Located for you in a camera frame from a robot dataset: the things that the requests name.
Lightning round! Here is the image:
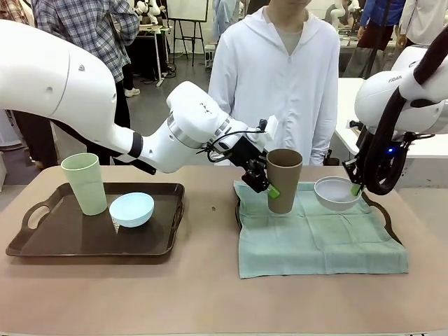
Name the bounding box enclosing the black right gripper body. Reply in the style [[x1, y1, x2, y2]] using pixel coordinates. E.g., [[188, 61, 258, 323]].
[[356, 125, 377, 165]]

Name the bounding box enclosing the person left forearm white sleeve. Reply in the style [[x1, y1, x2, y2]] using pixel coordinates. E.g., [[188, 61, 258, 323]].
[[309, 115, 342, 166]]

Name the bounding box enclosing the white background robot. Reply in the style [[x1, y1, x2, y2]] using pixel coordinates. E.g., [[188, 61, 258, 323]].
[[328, 0, 361, 29], [135, 0, 165, 25]]

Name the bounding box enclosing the black frame desk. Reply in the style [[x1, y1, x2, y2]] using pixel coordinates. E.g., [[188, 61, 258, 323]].
[[132, 24, 172, 87]]

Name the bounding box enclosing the white bowl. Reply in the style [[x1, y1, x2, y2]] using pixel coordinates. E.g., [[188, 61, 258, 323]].
[[314, 176, 362, 212]]

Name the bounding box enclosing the green cloth mat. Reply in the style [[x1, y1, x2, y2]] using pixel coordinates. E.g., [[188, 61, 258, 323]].
[[233, 180, 410, 280]]

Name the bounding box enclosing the brown cup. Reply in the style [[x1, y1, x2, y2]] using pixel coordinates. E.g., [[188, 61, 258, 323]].
[[266, 148, 304, 214]]

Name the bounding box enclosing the black corrugated cable hose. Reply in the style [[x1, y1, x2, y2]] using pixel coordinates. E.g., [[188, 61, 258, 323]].
[[360, 23, 448, 195]]

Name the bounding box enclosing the person in blue jacket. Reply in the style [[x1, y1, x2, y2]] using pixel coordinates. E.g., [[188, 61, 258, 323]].
[[356, 0, 403, 50]]

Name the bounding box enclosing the white table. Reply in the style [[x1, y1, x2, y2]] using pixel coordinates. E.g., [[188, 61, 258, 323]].
[[334, 77, 448, 169]]

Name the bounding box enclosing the person in white shirt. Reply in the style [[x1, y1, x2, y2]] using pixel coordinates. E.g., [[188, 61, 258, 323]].
[[398, 0, 448, 46]]

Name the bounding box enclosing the light blue bowl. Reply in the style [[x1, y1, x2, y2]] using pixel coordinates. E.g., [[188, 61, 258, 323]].
[[108, 192, 155, 228]]

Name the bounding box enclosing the dark brown handled tray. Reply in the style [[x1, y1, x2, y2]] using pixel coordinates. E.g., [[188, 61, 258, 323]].
[[233, 181, 404, 248], [6, 182, 186, 260]]

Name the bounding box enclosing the whiteboard on black easel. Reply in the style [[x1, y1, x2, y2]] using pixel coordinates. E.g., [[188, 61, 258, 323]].
[[167, 0, 210, 67]]

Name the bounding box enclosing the person in white hoodie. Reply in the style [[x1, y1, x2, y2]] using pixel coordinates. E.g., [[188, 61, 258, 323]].
[[208, 0, 342, 166]]

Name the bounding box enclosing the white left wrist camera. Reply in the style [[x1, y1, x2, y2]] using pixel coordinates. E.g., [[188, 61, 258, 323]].
[[259, 117, 281, 143]]

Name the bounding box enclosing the light green cup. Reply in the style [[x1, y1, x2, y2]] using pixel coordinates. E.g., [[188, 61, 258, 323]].
[[61, 153, 109, 216]]

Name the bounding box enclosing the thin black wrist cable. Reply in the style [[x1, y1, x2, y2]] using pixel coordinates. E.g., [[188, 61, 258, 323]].
[[201, 129, 267, 164]]

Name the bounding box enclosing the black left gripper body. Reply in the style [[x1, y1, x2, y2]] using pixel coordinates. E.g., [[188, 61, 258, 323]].
[[227, 134, 267, 171]]

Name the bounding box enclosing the person in blue plaid shirt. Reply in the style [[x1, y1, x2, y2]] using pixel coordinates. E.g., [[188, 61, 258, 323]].
[[33, 0, 141, 167]]

